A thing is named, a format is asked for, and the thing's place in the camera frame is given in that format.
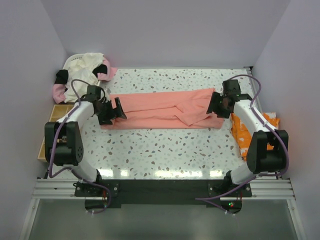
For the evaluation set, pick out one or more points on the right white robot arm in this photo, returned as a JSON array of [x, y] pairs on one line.
[[266, 147]]

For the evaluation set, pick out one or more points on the light pink garment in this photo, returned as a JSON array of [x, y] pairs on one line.
[[58, 93]]

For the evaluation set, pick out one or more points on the cream white garment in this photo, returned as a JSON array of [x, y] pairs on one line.
[[82, 69]]

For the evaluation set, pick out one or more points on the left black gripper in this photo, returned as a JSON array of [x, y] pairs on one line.
[[106, 120]]

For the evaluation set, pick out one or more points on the folded orange white t-shirt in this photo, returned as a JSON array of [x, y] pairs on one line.
[[242, 135]]

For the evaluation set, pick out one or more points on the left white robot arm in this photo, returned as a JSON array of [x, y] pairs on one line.
[[64, 149]]

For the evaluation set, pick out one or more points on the aluminium frame rail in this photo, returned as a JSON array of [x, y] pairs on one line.
[[46, 189]]

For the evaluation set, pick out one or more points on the white laundry basket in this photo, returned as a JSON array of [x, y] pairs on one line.
[[72, 58]]

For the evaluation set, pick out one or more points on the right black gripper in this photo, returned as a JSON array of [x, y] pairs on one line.
[[213, 107]]

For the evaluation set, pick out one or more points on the black garment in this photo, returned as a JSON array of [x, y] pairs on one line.
[[62, 77]]

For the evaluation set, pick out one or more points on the salmon pink t-shirt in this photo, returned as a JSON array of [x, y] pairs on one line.
[[166, 110]]

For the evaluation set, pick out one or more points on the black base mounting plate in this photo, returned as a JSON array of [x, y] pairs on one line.
[[148, 192]]

